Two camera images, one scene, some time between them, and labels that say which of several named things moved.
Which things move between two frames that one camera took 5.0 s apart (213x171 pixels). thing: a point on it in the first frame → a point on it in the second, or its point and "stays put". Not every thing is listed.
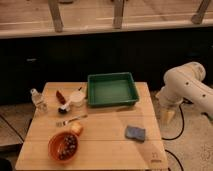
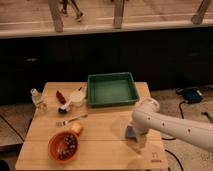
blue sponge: [135, 133] stays put
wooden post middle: [118, 14] stays put
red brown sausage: [60, 97] stays put
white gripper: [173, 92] → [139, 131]
